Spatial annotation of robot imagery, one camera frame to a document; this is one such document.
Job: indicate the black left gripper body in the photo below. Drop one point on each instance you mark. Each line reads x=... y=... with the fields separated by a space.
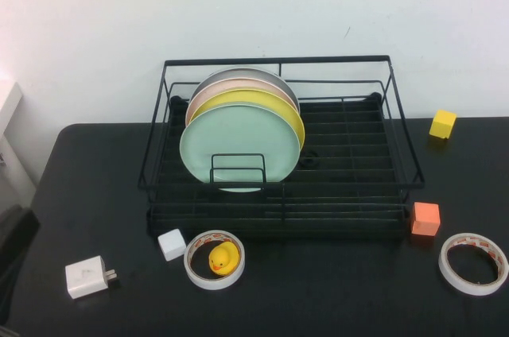
x=16 y=233

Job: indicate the mint green plate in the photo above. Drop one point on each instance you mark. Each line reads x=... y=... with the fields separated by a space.
x=238 y=138

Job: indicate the pink speckled plate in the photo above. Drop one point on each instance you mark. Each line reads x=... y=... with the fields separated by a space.
x=207 y=94

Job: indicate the grey plate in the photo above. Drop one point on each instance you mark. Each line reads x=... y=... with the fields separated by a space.
x=238 y=73

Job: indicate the yellow plate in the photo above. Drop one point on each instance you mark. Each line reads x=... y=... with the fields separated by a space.
x=286 y=115

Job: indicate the white power adapter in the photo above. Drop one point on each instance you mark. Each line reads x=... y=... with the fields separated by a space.
x=84 y=277

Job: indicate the white cube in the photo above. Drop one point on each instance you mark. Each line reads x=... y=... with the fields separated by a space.
x=172 y=245

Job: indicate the white double-sided tape roll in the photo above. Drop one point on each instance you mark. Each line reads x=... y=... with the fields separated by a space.
x=212 y=284
x=469 y=290

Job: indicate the yellow rubber duck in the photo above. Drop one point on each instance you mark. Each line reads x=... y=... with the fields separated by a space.
x=220 y=260

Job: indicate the orange cube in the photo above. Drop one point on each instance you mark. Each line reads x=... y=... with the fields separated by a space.
x=425 y=219

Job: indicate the yellow cube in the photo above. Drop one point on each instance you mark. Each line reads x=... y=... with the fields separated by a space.
x=442 y=124

